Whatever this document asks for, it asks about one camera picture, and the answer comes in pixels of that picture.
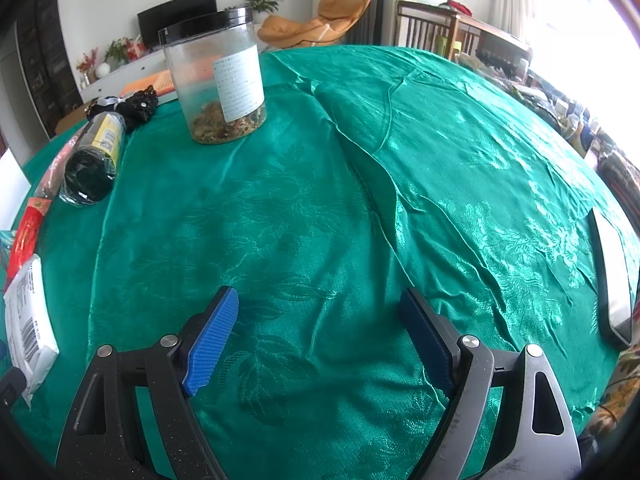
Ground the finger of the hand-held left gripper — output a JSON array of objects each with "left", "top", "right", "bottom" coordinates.
[{"left": 0, "top": 367, "right": 27, "bottom": 408}]

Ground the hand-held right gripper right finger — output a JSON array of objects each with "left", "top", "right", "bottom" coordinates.
[{"left": 398, "top": 287, "right": 583, "bottom": 480}]

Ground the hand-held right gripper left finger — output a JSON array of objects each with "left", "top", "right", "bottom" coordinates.
[{"left": 55, "top": 286, "right": 241, "bottom": 480}]

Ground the white cardboard box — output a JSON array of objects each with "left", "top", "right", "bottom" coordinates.
[{"left": 0, "top": 149, "right": 27, "bottom": 198}]

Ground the pink socks packet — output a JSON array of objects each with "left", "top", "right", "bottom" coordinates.
[{"left": 34, "top": 135, "right": 83, "bottom": 200}]

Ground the white barcode packet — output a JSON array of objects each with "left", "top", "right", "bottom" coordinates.
[{"left": 2, "top": 254, "right": 60, "bottom": 409}]

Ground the red packet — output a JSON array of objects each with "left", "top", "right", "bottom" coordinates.
[{"left": 6, "top": 197, "right": 53, "bottom": 281}]

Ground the green patterned tablecloth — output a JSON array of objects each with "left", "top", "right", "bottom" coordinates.
[{"left": 0, "top": 45, "right": 640, "bottom": 480}]

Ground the floral patterned cloth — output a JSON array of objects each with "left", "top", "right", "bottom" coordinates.
[{"left": 582, "top": 347, "right": 640, "bottom": 443}]

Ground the white flat case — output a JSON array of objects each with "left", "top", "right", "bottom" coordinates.
[{"left": 590, "top": 207, "right": 635, "bottom": 352}]

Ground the packaged dark cloth roll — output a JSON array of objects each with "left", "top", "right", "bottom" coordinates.
[{"left": 59, "top": 112, "right": 127, "bottom": 207}]

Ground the black lace scrunchie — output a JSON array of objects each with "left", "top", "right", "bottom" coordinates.
[{"left": 86, "top": 87, "right": 160, "bottom": 128}]

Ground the brown cardboard box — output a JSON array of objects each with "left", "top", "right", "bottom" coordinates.
[{"left": 54, "top": 107, "right": 88, "bottom": 136}]

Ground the pile of cluttered household goods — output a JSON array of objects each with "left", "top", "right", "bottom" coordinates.
[{"left": 520, "top": 57, "right": 640, "bottom": 221}]

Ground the clear jar with black lid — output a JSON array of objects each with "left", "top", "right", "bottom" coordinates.
[{"left": 158, "top": 6, "right": 268, "bottom": 145}]

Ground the white television cabinet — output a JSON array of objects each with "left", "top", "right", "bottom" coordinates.
[{"left": 77, "top": 22, "right": 271, "bottom": 106}]

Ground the red flower bouquet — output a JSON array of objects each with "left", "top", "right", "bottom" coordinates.
[{"left": 75, "top": 49, "right": 99, "bottom": 85}]

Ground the bushy green potted plant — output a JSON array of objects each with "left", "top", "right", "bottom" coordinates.
[{"left": 105, "top": 37, "right": 130, "bottom": 66}]

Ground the dark wooden table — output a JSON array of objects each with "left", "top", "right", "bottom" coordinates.
[{"left": 450, "top": 10, "right": 533, "bottom": 68}]

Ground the dark wooden chair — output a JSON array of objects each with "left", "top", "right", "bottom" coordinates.
[{"left": 396, "top": 0, "right": 463, "bottom": 58}]

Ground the black display cabinet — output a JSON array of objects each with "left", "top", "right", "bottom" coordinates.
[{"left": 15, "top": 0, "right": 85, "bottom": 138}]

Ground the black television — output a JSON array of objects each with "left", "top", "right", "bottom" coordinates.
[{"left": 137, "top": 0, "right": 218, "bottom": 52}]

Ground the large potted plant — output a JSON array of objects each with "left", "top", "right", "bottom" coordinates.
[{"left": 240, "top": 0, "right": 284, "bottom": 25}]

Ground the orange rocking armchair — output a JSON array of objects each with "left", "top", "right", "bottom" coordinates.
[{"left": 257, "top": 0, "right": 372, "bottom": 50}]

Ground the grey curtain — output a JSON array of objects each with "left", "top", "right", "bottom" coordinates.
[{"left": 349, "top": 0, "right": 397, "bottom": 47}]

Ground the white sheer curtain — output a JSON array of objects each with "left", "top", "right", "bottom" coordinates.
[{"left": 487, "top": 0, "right": 548, "bottom": 48}]

